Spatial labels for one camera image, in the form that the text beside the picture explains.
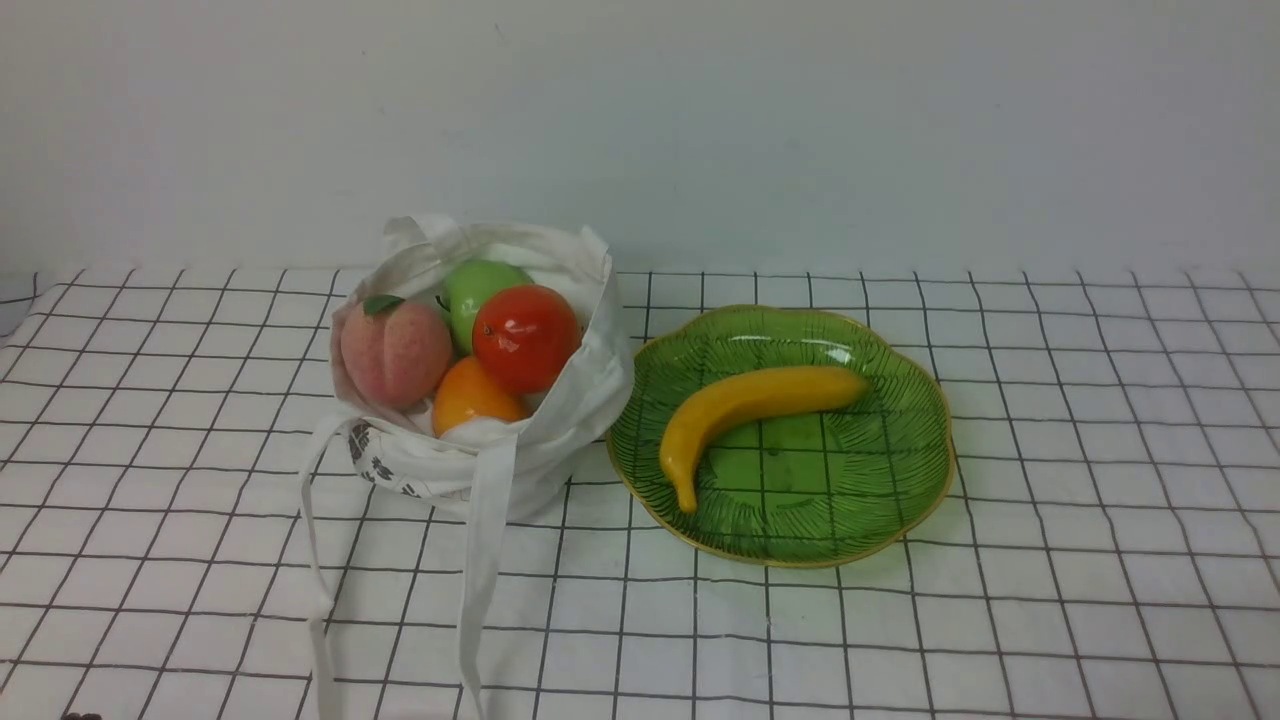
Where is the green glass leaf plate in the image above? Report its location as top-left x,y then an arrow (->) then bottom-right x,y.
607,305 -> 956,568

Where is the green apple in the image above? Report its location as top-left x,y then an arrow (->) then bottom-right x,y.
436,258 -> 534,356

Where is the orange fruit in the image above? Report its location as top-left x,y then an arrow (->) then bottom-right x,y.
431,356 -> 530,437

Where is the red tomato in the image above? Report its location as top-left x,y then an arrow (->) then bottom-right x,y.
472,284 -> 582,395

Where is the white cloth tote bag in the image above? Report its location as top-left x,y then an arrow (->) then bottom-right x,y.
297,214 -> 634,719

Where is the yellow banana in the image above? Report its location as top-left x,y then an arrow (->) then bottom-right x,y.
659,365 -> 870,514

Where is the pink peach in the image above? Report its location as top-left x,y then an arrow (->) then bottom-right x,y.
338,299 -> 453,411

